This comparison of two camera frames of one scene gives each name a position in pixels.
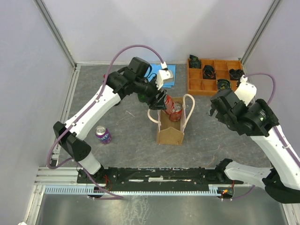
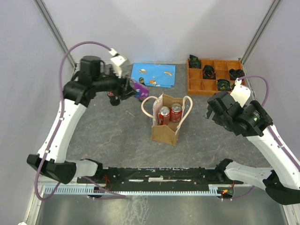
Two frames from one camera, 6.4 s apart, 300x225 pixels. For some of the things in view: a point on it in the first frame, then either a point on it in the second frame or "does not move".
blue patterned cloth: x=153 y=70 does not move
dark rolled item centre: x=209 y=72 does not move
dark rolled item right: x=236 y=74 does not move
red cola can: x=169 y=104 -> x=163 y=116
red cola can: x=176 y=115 does not move
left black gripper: x=151 y=100 -> x=122 y=83
